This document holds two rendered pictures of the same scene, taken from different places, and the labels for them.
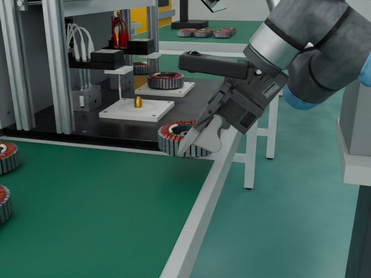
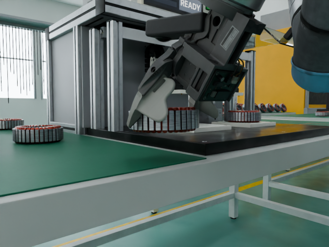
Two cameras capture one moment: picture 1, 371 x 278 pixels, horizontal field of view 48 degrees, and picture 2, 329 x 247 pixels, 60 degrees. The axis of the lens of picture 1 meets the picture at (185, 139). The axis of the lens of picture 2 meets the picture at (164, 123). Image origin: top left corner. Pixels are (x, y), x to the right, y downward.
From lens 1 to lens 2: 48 cm
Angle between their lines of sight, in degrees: 38
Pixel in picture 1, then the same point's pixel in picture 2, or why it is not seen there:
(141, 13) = (299, 108)
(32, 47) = (127, 77)
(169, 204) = (89, 171)
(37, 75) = (129, 98)
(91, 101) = not seen: hidden behind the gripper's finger
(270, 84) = (228, 30)
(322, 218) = not seen: outside the picture
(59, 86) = (110, 89)
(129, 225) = (20, 174)
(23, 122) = (93, 122)
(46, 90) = not seen: hidden behind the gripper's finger
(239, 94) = (189, 46)
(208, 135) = (155, 101)
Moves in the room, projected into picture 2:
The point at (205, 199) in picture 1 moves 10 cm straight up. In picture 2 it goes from (131, 176) to (130, 96)
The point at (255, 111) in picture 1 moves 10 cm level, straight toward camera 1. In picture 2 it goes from (206, 66) to (142, 57)
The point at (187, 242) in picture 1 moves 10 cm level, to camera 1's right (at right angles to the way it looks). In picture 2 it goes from (26, 196) to (96, 220)
